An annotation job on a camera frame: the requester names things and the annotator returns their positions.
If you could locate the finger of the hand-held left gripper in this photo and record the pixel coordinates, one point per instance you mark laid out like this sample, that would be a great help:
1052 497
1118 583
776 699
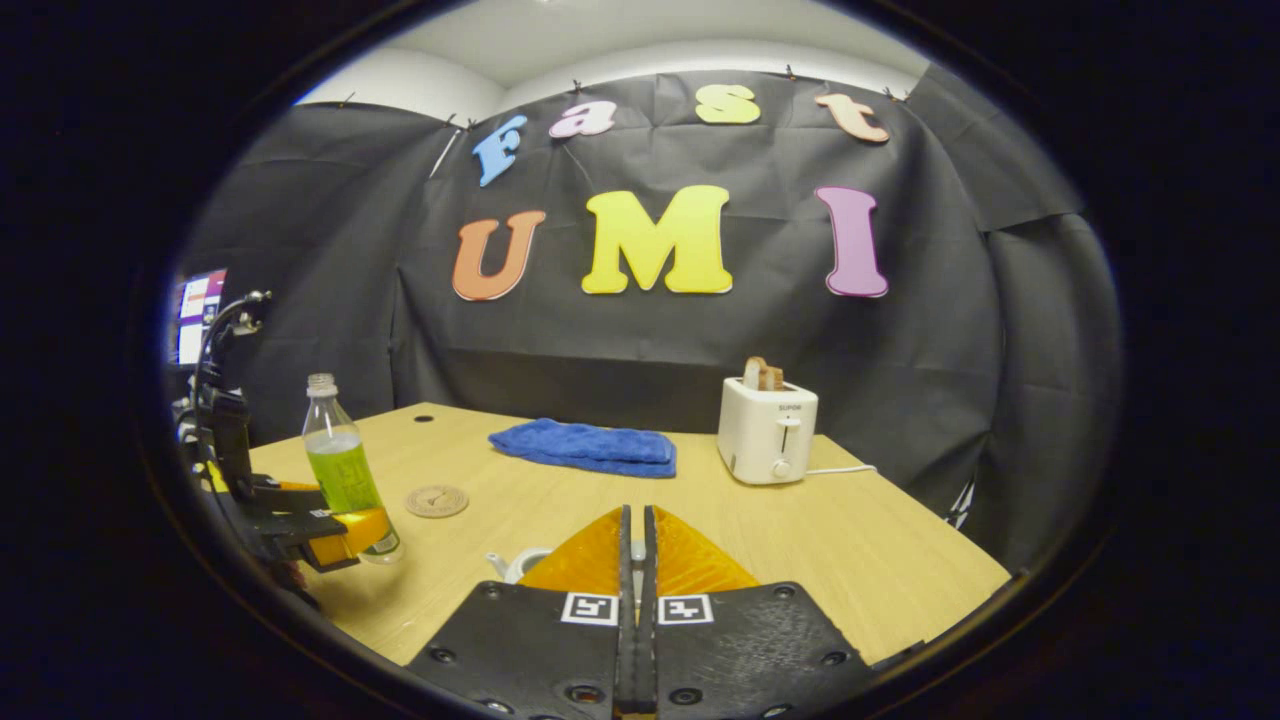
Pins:
285 498
340 535

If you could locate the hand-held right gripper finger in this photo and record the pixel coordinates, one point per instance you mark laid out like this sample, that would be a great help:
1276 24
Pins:
625 570
650 570

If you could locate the green label water bottle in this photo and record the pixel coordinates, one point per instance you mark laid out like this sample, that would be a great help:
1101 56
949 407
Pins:
340 470

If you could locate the round wooden coaster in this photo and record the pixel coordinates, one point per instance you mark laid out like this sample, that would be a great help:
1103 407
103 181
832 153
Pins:
436 501

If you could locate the blue folded towel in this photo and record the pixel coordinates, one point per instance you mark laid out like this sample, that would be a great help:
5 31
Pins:
590 447

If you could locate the computer monitor screen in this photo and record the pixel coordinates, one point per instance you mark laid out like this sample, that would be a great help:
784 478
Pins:
198 315

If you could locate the white toaster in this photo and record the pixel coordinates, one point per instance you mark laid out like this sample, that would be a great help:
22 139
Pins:
765 430

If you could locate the pale bread slice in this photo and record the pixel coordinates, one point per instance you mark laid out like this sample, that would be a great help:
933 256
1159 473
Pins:
752 373

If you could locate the brown toast slice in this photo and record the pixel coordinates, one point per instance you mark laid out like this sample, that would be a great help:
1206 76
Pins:
773 379

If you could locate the black backdrop cloth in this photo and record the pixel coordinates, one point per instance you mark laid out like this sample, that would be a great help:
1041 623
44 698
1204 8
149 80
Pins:
640 340

